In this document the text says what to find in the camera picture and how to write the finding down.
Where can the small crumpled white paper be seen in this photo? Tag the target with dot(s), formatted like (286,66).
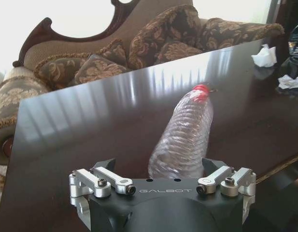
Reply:
(290,81)

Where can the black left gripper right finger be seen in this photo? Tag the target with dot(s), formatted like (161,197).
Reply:
(224,177)

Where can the large floral cushion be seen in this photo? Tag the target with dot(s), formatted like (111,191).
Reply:
(164,33)

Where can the brown floral carved-wood sofa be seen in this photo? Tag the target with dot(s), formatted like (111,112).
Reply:
(66,55)

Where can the large crumpled white tissue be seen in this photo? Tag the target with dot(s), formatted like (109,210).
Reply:
(264,56)

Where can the floral cushion with fringe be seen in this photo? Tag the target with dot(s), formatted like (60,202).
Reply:
(76,61)

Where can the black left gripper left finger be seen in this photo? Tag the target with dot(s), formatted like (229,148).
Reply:
(104,177)

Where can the long floral cushion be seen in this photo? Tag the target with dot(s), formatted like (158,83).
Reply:
(235,32)

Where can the clear bottle with red cap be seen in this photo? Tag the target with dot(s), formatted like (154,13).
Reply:
(185,135)

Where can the small floral cushion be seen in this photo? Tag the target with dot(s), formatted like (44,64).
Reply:
(101,67)

